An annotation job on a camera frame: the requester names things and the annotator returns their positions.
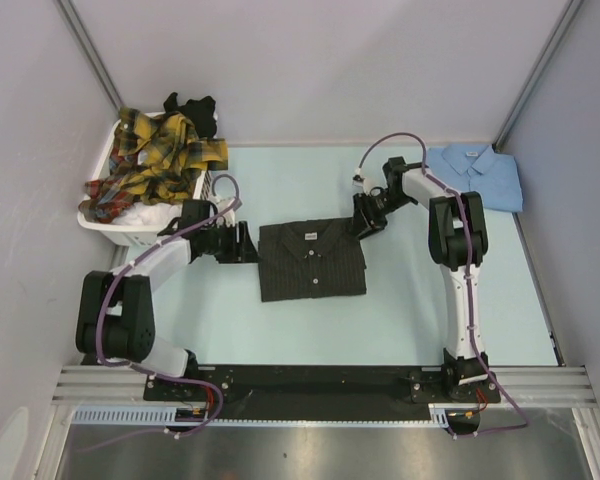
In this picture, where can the left aluminium corner post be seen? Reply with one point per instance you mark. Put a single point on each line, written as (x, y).
(79, 31)

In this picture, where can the dark pinstriped long sleeve shirt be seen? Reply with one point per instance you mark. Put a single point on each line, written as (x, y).
(309, 260)

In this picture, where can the light blue slotted cable duct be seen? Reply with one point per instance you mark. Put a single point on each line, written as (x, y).
(130, 414)

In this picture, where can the yellow plaid flannel shirt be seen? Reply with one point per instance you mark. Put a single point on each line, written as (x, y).
(153, 160)

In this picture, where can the aluminium frame rail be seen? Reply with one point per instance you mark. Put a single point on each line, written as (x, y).
(535, 387)

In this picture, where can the folded light blue shirt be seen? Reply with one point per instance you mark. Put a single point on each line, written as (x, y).
(479, 168)

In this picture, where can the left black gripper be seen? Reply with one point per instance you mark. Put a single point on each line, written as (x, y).
(242, 251)

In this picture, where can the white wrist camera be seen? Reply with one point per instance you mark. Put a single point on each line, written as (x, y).
(361, 183)
(227, 207)

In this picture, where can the black garment in basket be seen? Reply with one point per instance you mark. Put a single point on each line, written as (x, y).
(202, 113)

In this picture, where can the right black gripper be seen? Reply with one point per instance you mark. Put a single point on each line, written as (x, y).
(370, 220)

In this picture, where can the white plastic laundry basket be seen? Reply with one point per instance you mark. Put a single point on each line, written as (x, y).
(127, 235)

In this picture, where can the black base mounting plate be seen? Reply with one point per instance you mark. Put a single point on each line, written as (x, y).
(322, 394)

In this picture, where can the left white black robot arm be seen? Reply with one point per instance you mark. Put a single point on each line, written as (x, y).
(116, 322)

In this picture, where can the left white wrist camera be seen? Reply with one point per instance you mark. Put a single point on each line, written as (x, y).
(227, 207)

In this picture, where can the white garment in basket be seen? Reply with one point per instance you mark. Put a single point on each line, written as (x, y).
(158, 215)

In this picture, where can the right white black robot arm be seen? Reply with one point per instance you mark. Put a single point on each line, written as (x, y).
(457, 242)

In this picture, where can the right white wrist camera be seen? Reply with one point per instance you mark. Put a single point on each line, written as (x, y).
(361, 183)

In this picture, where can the right aluminium corner post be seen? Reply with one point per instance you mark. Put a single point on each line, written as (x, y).
(550, 49)

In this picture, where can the aluminium corner post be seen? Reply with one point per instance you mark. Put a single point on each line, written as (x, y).
(550, 49)
(79, 31)

